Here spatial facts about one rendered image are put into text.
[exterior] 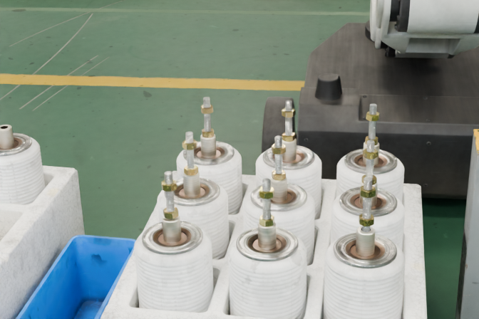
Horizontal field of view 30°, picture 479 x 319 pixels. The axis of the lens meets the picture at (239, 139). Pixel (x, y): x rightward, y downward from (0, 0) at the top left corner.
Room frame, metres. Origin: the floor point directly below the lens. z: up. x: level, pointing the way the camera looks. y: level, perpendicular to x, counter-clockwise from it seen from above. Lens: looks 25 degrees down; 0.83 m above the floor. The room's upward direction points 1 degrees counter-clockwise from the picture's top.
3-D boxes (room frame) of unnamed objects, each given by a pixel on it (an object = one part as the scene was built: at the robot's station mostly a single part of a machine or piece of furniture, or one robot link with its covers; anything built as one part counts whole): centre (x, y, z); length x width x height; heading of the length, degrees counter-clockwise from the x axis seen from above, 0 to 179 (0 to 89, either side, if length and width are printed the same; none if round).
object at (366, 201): (0.91, -0.15, 0.31); 0.01 x 0.01 x 0.08
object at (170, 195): (0.95, 0.09, 0.30); 0.01 x 0.01 x 0.08
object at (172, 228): (0.95, 0.09, 0.26); 0.02 x 0.02 x 0.03
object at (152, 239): (0.95, 0.09, 0.25); 0.08 x 0.08 x 0.01
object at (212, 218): (1.06, 0.07, 0.16); 0.10 x 0.10 x 0.18
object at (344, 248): (0.91, -0.15, 0.25); 0.08 x 0.08 x 0.01
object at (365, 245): (0.91, -0.15, 0.26); 0.02 x 0.02 x 0.03
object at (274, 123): (1.49, -0.07, 0.10); 0.20 x 0.05 x 0.20; 173
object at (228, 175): (1.18, 0.05, 0.16); 0.10 x 0.10 x 0.18
